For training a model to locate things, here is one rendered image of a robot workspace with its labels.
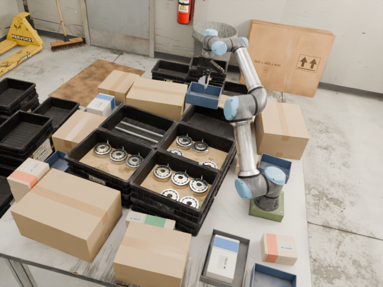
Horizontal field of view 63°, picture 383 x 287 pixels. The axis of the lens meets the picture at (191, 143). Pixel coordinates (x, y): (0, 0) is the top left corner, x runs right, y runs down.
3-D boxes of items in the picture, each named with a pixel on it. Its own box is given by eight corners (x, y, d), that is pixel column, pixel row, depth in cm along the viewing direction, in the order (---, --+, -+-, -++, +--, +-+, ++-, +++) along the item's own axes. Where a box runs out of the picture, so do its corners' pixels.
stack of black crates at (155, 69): (190, 91, 381) (192, 65, 358) (183, 104, 358) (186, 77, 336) (158, 85, 385) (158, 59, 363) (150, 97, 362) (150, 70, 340)
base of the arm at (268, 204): (281, 195, 185) (285, 183, 179) (278, 214, 174) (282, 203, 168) (255, 187, 188) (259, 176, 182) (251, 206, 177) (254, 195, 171)
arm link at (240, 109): (271, 196, 164) (256, 91, 159) (245, 203, 159) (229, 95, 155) (259, 192, 175) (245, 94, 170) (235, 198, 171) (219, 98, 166)
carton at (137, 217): (174, 227, 162) (175, 220, 158) (172, 237, 157) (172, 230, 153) (130, 217, 164) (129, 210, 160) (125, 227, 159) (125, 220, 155)
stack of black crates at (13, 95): (19, 117, 314) (5, 76, 285) (47, 123, 311) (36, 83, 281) (-9, 142, 284) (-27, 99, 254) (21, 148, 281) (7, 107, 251)
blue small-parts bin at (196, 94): (220, 97, 203) (222, 87, 199) (216, 109, 192) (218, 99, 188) (190, 90, 206) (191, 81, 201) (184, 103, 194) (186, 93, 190)
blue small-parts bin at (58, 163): (59, 158, 200) (57, 150, 195) (80, 165, 196) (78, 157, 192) (37, 179, 185) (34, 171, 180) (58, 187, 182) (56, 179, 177)
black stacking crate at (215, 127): (245, 129, 222) (248, 116, 215) (233, 154, 201) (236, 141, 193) (194, 113, 232) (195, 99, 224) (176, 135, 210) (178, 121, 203)
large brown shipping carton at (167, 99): (185, 106, 257) (187, 84, 244) (179, 128, 234) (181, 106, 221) (137, 98, 258) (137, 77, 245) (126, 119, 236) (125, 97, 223)
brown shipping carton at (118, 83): (115, 86, 269) (114, 69, 259) (139, 91, 267) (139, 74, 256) (99, 105, 247) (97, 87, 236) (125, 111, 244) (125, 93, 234)
